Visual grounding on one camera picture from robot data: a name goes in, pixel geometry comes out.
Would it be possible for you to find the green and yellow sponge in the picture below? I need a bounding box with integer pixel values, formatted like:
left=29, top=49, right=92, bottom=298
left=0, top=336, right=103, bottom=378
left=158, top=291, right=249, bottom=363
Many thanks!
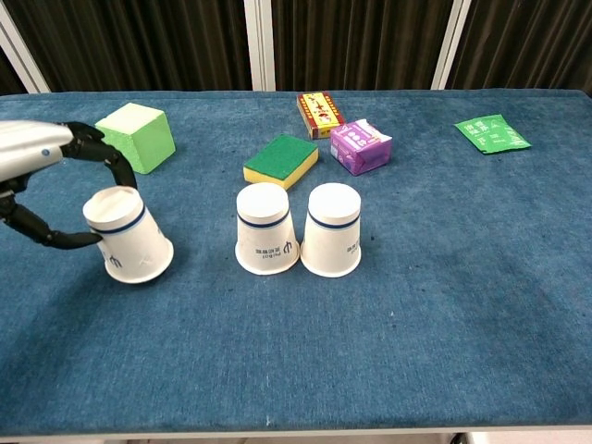
left=242, top=133, right=320, bottom=191

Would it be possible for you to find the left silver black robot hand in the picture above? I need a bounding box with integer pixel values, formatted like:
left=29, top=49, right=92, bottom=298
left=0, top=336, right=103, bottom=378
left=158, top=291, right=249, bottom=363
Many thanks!
left=0, top=119, right=139, bottom=251

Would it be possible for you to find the red and yellow carton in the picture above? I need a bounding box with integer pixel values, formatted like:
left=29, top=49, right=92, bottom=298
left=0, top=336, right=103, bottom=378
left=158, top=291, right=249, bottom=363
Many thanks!
left=296, top=91, right=348, bottom=141

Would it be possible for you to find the white paper cup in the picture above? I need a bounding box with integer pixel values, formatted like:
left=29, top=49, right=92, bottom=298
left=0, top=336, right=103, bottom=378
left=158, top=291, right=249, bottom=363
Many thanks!
left=300, top=182, right=363, bottom=279
left=234, top=182, right=301, bottom=277
left=81, top=186, right=175, bottom=285

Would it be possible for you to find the green sachet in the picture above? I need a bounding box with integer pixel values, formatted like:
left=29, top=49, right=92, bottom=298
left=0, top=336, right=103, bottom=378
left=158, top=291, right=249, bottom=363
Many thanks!
left=453, top=114, right=533, bottom=157

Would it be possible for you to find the white frame post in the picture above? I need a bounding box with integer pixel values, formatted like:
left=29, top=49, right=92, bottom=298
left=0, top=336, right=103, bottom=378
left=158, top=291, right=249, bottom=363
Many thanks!
left=0, top=3, right=51, bottom=94
left=243, top=0, right=278, bottom=93
left=429, top=0, right=474, bottom=92

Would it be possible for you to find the blue table cloth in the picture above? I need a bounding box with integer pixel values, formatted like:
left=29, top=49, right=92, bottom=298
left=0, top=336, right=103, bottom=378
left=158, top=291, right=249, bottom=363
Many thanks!
left=0, top=88, right=592, bottom=438

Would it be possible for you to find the purple tissue packet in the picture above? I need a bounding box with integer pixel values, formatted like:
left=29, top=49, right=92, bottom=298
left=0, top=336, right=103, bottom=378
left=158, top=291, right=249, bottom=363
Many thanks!
left=329, top=117, right=394, bottom=177

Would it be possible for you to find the light green foam cube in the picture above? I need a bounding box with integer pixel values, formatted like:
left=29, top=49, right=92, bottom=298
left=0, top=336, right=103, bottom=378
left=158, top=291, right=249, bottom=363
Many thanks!
left=94, top=102, right=178, bottom=176

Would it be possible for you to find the black pleated curtain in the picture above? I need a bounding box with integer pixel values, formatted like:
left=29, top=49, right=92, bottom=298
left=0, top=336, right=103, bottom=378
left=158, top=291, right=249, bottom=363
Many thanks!
left=3, top=0, right=254, bottom=93
left=445, top=0, right=592, bottom=97
left=0, top=45, right=28, bottom=96
left=271, top=0, right=458, bottom=93

